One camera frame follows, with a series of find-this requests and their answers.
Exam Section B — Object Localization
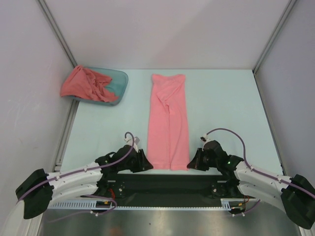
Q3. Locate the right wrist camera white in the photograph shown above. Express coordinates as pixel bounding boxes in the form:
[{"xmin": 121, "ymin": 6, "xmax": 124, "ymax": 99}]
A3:
[{"xmin": 200, "ymin": 134, "xmax": 211, "ymax": 144}]

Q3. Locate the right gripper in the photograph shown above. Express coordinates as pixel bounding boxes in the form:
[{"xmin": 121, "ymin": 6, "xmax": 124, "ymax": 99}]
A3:
[{"xmin": 187, "ymin": 148, "xmax": 219, "ymax": 172}]

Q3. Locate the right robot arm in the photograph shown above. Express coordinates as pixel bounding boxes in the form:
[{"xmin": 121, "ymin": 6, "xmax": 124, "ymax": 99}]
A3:
[{"xmin": 187, "ymin": 141, "xmax": 315, "ymax": 230}]

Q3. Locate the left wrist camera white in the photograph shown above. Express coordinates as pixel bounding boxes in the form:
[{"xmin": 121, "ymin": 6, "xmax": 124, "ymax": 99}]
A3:
[{"xmin": 125, "ymin": 137, "xmax": 140, "ymax": 152}]

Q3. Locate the light pink t shirt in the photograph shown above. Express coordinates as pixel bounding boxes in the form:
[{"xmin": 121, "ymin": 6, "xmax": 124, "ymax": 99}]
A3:
[{"xmin": 147, "ymin": 74, "xmax": 189, "ymax": 171}]

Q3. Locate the purple cable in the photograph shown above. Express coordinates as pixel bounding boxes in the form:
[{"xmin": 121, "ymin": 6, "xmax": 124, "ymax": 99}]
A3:
[
  {"xmin": 18, "ymin": 131, "xmax": 136, "ymax": 202},
  {"xmin": 206, "ymin": 127, "xmax": 315, "ymax": 212}
]

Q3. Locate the white slotted cable duct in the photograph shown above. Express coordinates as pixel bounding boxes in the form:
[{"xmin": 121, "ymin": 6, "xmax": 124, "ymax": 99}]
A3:
[{"xmin": 49, "ymin": 198, "xmax": 233, "ymax": 211}]

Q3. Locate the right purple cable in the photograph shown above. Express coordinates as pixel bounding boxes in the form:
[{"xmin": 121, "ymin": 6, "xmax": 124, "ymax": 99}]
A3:
[{"xmin": 206, "ymin": 127, "xmax": 315, "ymax": 212}]

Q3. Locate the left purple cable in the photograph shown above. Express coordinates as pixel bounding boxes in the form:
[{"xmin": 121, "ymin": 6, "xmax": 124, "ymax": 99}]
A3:
[{"xmin": 18, "ymin": 131, "xmax": 136, "ymax": 202}]

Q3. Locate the aluminium corner post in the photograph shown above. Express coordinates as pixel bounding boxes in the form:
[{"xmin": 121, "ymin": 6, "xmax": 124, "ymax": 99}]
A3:
[
  {"xmin": 252, "ymin": 0, "xmax": 299, "ymax": 76},
  {"xmin": 36, "ymin": 0, "xmax": 78, "ymax": 68}
]

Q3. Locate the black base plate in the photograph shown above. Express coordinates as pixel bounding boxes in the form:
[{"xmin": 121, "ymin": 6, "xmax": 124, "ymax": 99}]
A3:
[{"xmin": 104, "ymin": 174, "xmax": 251, "ymax": 208}]

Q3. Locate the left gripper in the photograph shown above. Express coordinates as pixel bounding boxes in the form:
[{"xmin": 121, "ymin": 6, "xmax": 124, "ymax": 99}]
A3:
[{"xmin": 118, "ymin": 149, "xmax": 153, "ymax": 173}]

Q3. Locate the teal plastic bin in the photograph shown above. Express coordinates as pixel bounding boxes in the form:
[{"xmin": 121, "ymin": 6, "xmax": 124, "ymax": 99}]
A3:
[{"xmin": 64, "ymin": 67, "xmax": 128, "ymax": 106}]

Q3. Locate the salmon red t shirt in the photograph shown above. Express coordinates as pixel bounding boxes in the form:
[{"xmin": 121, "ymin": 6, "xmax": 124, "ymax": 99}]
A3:
[{"xmin": 60, "ymin": 65, "xmax": 119, "ymax": 102}]

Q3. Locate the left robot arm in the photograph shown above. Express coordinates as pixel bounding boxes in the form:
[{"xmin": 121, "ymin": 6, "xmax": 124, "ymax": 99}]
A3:
[{"xmin": 15, "ymin": 145, "xmax": 153, "ymax": 219}]

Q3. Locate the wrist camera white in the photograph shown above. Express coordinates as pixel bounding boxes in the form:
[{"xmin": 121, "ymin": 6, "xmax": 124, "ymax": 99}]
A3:
[
  {"xmin": 200, "ymin": 134, "xmax": 211, "ymax": 144},
  {"xmin": 125, "ymin": 137, "xmax": 140, "ymax": 152}
]

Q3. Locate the left aluminium corner post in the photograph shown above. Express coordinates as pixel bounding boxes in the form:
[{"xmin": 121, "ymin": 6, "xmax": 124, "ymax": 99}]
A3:
[{"xmin": 36, "ymin": 0, "xmax": 78, "ymax": 68}]

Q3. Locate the right aluminium corner post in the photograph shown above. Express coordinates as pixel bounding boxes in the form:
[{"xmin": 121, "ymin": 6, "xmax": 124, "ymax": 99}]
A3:
[{"xmin": 252, "ymin": 0, "xmax": 299, "ymax": 76}]

